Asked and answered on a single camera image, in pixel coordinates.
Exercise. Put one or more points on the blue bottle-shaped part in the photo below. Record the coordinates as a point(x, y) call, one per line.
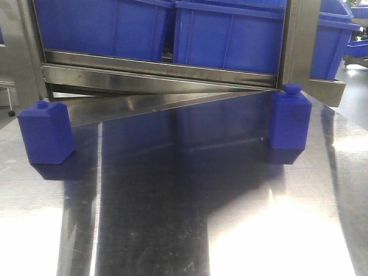
point(46, 132)
point(289, 118)

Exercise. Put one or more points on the blue plastic bin middle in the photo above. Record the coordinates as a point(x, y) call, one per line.
point(228, 36)

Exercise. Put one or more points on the blue plastic bin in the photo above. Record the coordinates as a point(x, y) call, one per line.
point(127, 29)
point(334, 32)
point(228, 36)

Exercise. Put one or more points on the blue plastic bin left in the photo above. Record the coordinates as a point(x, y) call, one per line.
point(127, 29)

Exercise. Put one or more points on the blue plastic bin right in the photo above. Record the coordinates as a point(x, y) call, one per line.
point(334, 32)

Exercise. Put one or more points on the stainless steel shelf frame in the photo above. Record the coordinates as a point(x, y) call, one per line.
point(36, 73)

